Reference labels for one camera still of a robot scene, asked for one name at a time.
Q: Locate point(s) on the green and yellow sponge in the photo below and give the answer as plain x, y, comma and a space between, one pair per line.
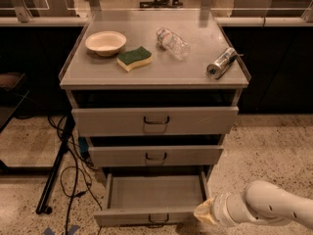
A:
136, 58

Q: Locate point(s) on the grey drawer cabinet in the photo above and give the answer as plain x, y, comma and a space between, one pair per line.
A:
94, 82

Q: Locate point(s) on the black tripod stand leg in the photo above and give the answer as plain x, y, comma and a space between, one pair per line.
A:
65, 132

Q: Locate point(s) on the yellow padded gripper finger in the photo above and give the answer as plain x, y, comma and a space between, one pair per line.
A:
203, 212

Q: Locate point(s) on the dark side table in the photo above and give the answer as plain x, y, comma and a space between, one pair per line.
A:
12, 92

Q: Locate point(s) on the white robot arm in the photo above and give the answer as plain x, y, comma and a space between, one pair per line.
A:
261, 203

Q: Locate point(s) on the clear plastic water bottle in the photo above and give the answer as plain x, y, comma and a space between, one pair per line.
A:
175, 46

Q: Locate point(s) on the grey top drawer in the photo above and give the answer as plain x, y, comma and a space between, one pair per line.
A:
154, 121

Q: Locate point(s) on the silver metal can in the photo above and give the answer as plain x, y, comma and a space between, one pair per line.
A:
222, 63

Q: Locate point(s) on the grey drawer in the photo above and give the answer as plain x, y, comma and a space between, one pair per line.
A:
154, 121
155, 155
152, 200

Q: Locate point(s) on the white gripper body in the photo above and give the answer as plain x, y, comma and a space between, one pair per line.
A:
219, 209

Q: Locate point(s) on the grey bottom drawer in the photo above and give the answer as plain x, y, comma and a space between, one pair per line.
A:
152, 200

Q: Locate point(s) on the grey middle drawer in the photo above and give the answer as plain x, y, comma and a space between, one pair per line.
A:
155, 155

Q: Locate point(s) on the white paper bowl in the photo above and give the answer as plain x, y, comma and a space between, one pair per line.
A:
105, 43

